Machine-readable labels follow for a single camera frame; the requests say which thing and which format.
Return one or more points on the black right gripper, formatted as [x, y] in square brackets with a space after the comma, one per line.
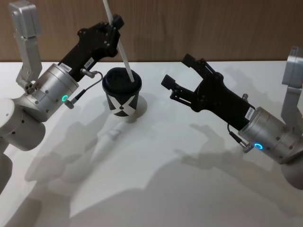
[220, 99]

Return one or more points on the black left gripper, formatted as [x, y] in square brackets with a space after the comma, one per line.
[82, 54]

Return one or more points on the white drinking straw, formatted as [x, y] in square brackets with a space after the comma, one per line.
[123, 53]

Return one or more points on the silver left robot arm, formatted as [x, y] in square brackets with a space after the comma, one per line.
[47, 89]

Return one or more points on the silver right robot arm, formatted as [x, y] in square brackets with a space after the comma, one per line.
[272, 134]

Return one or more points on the black plastic cup lid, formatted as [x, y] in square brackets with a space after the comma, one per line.
[116, 80]

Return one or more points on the black paper cup white pattern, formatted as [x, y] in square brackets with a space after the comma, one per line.
[121, 106]

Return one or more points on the white paper straw wrapper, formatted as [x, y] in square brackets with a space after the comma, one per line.
[113, 132]

